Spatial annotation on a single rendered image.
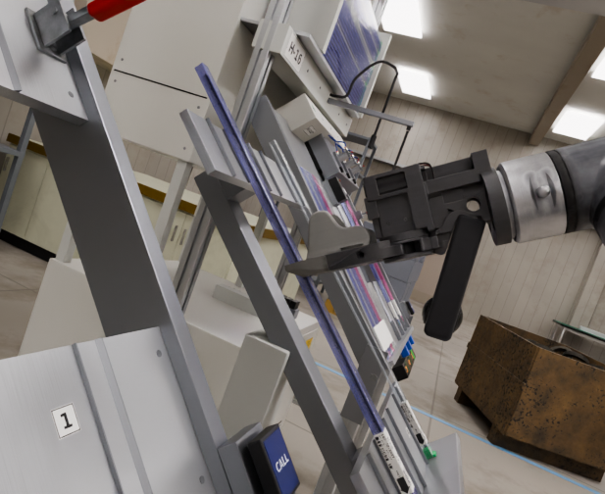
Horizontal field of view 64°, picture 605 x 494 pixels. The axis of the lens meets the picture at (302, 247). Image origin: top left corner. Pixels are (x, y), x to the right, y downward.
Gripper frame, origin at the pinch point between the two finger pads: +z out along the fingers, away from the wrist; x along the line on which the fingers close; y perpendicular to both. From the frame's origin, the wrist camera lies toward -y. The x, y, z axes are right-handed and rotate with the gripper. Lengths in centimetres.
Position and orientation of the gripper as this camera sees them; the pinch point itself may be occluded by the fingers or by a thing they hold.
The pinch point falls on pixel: (301, 272)
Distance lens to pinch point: 49.9
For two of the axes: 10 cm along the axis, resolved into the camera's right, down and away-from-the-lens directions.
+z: -9.3, 2.2, 2.8
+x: -2.9, -0.3, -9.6
